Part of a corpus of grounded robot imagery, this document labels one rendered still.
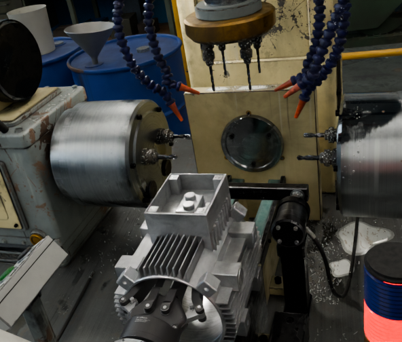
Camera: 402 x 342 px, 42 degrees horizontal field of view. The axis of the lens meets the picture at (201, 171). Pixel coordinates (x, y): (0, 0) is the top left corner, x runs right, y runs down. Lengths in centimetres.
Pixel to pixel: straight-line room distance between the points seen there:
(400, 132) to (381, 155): 5
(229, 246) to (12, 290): 34
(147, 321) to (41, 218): 63
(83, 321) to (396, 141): 72
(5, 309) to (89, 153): 42
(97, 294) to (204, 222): 51
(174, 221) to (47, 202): 52
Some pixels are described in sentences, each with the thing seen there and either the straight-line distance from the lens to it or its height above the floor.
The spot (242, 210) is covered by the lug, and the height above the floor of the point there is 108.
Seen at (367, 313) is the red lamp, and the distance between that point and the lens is 58.
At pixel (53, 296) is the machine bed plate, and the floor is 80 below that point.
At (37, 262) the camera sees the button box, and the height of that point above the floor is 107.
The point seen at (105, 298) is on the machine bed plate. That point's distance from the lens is 120.
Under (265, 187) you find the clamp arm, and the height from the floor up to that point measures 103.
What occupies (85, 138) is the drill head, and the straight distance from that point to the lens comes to 114.
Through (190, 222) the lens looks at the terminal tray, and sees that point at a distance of 77.
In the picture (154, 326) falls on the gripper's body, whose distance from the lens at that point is 69.
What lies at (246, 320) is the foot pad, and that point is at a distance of 82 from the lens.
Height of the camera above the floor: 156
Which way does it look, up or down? 29 degrees down
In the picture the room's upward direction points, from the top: 10 degrees counter-clockwise
